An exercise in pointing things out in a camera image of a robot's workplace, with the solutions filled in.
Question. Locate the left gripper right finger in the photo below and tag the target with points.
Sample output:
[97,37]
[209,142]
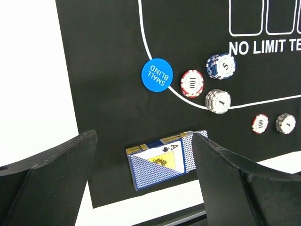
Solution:
[240,192]

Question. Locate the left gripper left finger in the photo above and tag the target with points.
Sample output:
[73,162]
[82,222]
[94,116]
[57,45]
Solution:
[46,189]

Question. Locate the red white chip stack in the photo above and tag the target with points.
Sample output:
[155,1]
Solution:
[260,123]

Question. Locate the grey white chip stack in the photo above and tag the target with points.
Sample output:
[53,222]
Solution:
[285,123]

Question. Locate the blue playing card deck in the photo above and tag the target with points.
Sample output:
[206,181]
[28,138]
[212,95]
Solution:
[162,160]

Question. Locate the grey white single chip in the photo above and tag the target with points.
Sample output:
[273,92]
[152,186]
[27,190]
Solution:
[218,101]

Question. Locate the red white single chip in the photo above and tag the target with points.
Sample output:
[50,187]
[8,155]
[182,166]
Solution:
[192,83]

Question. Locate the blue white chip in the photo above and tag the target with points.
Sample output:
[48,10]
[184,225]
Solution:
[221,66]

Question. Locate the blue round button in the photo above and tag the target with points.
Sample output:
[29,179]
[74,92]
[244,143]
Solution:
[157,75]

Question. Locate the black poker table mat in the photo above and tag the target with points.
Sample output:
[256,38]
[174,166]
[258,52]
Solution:
[107,43]

